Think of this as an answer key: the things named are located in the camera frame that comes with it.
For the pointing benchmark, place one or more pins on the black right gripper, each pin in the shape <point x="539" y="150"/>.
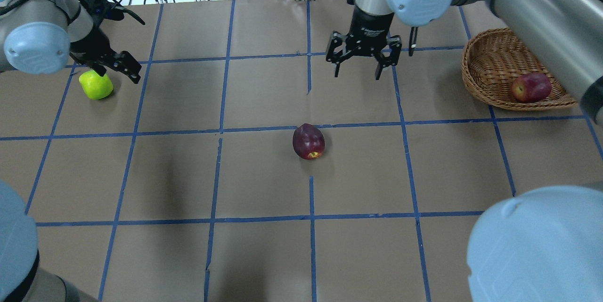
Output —
<point x="372" y="24"/>

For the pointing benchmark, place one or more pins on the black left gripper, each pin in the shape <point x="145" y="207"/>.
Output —
<point x="88" y="46"/>

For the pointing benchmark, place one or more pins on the green apple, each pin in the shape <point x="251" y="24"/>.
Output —
<point x="95" y="87"/>

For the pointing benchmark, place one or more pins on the dark red apple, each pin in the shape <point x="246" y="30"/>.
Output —
<point x="308" y="142"/>

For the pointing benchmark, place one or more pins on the red yellow apple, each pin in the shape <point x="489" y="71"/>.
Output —
<point x="531" y="87"/>

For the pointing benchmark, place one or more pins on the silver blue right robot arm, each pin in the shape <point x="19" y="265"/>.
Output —
<point x="544" y="245"/>

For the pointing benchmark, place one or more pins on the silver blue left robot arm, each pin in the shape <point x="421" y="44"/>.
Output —
<point x="40" y="36"/>

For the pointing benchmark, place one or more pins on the woven wicker basket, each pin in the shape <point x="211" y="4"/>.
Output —
<point x="490" y="63"/>

